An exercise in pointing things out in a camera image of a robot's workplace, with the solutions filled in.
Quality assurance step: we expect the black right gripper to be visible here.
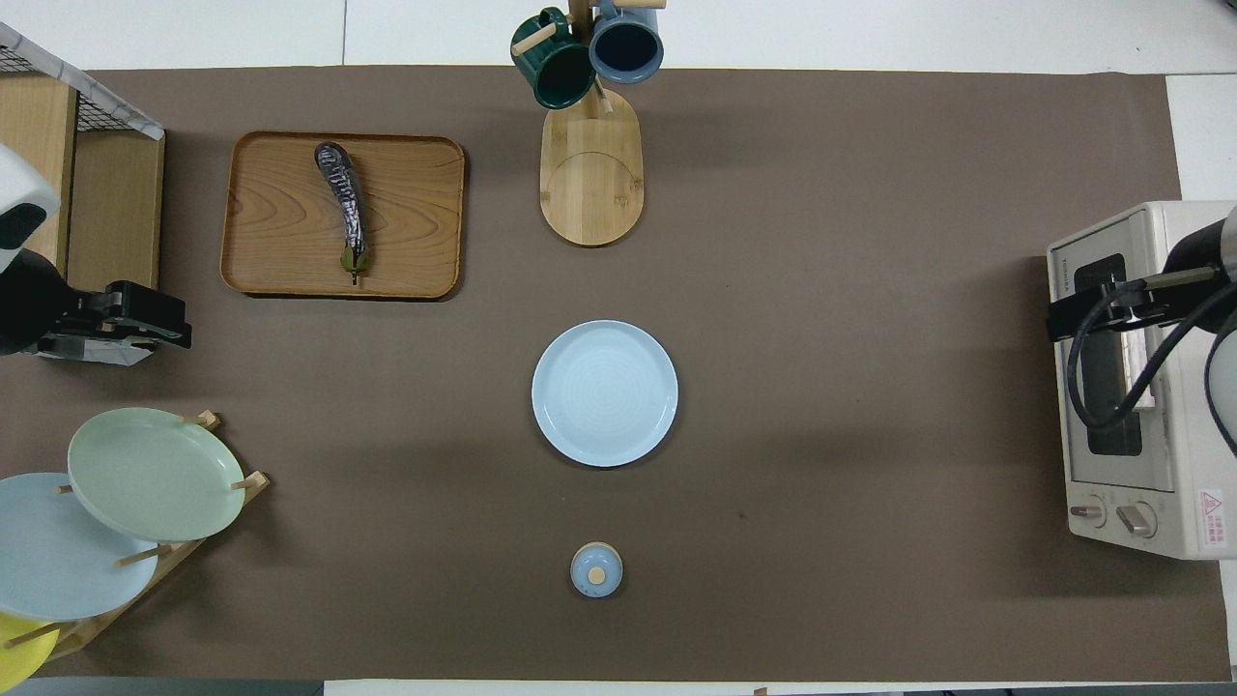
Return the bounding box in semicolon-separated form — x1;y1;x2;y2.
1047;275;1175;341

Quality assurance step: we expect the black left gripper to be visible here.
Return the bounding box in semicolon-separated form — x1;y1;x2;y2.
58;280;193;351

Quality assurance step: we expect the beige toaster oven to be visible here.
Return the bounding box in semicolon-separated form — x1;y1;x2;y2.
1047;200;1237;562

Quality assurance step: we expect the dark purple eggplant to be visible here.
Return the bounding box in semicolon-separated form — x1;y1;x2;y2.
314;141;374;287

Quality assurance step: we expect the pale green plate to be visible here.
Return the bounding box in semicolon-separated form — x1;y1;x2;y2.
68;407;246;543

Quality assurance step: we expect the wooden serving tray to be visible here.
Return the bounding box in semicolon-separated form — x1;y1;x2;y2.
219;130;467;302

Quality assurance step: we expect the light blue racked plate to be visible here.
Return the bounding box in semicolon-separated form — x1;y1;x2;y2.
0;472;160;622

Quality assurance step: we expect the brown table mat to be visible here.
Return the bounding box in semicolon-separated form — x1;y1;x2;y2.
0;66;1233;682

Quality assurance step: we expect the wooden plate rack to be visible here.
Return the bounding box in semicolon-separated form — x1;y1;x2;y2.
39;411;272;663

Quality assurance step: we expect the yellow plate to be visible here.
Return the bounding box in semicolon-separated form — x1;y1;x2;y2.
0;611;59;692

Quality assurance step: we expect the wooden mug tree stand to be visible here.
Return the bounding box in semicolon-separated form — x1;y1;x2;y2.
512;0;668;248

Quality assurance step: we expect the dark green mug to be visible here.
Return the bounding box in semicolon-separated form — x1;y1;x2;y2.
510;8;597;110

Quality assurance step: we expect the blue mug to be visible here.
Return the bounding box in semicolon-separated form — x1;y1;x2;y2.
588;0;666;85

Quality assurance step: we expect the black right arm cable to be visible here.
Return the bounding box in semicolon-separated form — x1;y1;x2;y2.
1066;278;1237;432

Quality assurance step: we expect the wooden shelf with wire basket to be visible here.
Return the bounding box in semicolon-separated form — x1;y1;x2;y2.
0;21;166;366

